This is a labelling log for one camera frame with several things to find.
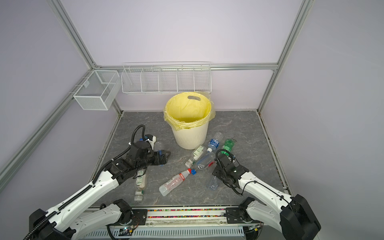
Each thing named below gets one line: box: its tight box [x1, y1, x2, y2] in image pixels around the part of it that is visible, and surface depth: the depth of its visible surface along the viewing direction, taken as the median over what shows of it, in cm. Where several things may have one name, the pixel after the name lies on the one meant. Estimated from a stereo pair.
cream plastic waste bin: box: [172, 122, 209, 150], surface depth 95 cm
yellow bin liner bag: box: [163, 91, 216, 131], surface depth 93 cm
